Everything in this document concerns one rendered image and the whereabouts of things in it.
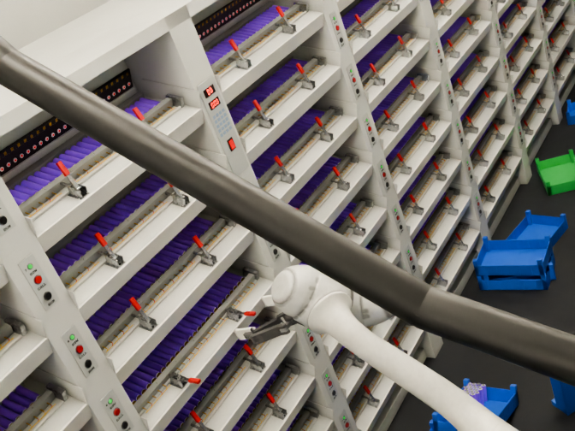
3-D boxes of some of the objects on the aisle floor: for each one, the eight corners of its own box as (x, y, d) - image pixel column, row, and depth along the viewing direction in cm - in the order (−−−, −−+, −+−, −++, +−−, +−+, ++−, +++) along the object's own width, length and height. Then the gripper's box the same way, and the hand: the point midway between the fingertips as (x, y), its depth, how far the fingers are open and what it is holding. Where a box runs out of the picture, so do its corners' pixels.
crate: (466, 397, 285) (464, 377, 283) (518, 404, 273) (517, 384, 271) (434, 434, 261) (431, 414, 260) (489, 445, 250) (487, 422, 248)
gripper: (299, 357, 164) (232, 362, 178) (346, 289, 180) (282, 298, 195) (281, 331, 162) (216, 338, 176) (332, 264, 178) (268, 276, 193)
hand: (254, 316), depth 185 cm, fingers open, 12 cm apart
